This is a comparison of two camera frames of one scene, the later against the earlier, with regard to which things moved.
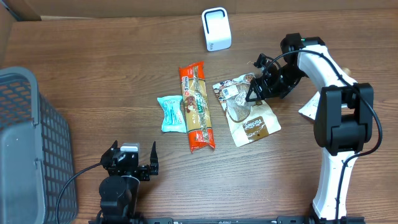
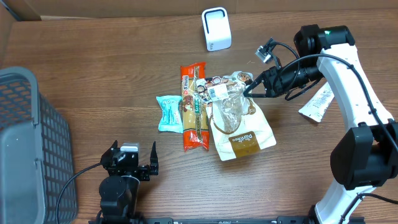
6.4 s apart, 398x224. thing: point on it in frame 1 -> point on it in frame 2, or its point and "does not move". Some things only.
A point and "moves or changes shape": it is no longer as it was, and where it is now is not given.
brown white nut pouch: x=249 y=121 moves or changes shape
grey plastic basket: x=37 y=154 does not move
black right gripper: x=273 y=91 does not move
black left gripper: x=146 y=172 does not move
